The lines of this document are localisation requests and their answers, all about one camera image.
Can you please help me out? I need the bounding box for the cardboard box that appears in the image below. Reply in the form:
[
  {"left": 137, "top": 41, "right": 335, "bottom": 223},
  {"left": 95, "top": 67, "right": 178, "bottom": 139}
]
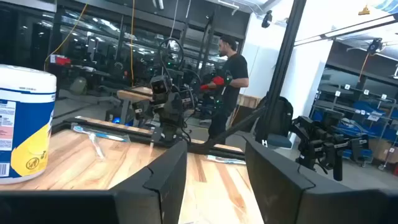
[{"left": 368, "top": 138, "right": 398, "bottom": 165}]

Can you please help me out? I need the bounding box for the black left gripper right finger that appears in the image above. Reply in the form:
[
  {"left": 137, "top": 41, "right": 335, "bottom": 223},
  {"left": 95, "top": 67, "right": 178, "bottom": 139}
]
[{"left": 243, "top": 133, "right": 316, "bottom": 224}]

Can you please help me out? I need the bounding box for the disinfecting wipes canister white lid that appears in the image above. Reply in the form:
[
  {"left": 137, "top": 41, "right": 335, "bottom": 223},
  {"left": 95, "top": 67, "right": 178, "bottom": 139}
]
[{"left": 0, "top": 63, "right": 58, "bottom": 185}]

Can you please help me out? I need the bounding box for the white ceiling light bar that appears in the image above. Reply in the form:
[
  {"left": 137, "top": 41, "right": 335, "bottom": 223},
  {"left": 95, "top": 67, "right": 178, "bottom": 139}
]
[{"left": 294, "top": 14, "right": 398, "bottom": 47}]

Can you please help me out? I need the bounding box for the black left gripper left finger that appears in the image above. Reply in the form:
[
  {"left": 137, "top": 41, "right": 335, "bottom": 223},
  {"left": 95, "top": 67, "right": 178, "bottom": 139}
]
[{"left": 111, "top": 139, "right": 188, "bottom": 224}]

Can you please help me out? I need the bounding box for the black backpack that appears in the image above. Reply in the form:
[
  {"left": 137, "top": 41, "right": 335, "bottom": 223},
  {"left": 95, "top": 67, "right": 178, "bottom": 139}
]
[{"left": 255, "top": 95, "right": 294, "bottom": 138}]

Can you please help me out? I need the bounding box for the grey-green bag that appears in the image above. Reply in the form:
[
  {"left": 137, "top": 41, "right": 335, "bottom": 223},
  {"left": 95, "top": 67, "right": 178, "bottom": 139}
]
[{"left": 69, "top": 76, "right": 88, "bottom": 96}]

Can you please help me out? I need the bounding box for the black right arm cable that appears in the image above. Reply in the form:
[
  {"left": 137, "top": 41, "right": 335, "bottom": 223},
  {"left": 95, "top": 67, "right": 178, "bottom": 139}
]
[{"left": 157, "top": 37, "right": 185, "bottom": 82}]

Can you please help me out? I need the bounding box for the black computer tower blue light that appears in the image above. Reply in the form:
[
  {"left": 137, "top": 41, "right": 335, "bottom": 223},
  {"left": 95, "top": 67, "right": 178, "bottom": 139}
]
[{"left": 105, "top": 107, "right": 127, "bottom": 125}]

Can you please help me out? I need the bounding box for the person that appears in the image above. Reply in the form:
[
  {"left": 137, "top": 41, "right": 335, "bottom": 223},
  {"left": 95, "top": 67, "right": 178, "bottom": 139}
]
[{"left": 200, "top": 34, "right": 250, "bottom": 146}]

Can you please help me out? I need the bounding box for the orange toothbrush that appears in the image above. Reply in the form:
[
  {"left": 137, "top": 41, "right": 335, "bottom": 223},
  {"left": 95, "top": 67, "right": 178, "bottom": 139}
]
[{"left": 88, "top": 133, "right": 106, "bottom": 160}]

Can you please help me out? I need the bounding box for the metal rack with blue bins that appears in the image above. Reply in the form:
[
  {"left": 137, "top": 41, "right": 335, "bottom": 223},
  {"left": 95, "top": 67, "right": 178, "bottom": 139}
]
[{"left": 310, "top": 83, "right": 398, "bottom": 171}]

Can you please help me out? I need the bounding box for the black wall camera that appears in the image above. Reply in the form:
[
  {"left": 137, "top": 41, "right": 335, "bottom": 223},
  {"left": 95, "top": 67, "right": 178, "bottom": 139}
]
[{"left": 261, "top": 9, "right": 274, "bottom": 29}]

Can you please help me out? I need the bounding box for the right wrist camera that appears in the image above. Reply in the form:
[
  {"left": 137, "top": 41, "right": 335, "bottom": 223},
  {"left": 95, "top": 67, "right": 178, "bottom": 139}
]
[{"left": 150, "top": 75, "right": 172, "bottom": 105}]

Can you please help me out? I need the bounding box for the red sign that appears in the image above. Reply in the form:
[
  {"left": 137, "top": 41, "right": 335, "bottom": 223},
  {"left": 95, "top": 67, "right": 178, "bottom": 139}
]
[{"left": 49, "top": 54, "right": 72, "bottom": 67}]

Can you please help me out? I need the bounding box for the black ceiling camera pod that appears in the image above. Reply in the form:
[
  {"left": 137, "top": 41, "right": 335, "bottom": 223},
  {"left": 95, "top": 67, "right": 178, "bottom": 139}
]
[{"left": 366, "top": 37, "right": 384, "bottom": 54}]

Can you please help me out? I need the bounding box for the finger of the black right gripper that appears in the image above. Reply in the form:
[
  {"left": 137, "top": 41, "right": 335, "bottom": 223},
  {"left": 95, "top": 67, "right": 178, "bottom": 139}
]
[
  {"left": 164, "top": 123, "right": 180, "bottom": 144},
  {"left": 150, "top": 126, "right": 164, "bottom": 150}
]

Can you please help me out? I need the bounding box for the hanging yellow cable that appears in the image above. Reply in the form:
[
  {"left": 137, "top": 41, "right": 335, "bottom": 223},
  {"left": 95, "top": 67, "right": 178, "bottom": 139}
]
[
  {"left": 129, "top": 0, "right": 136, "bottom": 88},
  {"left": 43, "top": 2, "right": 90, "bottom": 72}
]

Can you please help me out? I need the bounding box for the office chair blue seat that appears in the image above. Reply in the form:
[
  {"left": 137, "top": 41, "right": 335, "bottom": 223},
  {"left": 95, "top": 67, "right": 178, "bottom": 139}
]
[{"left": 266, "top": 133, "right": 294, "bottom": 149}]

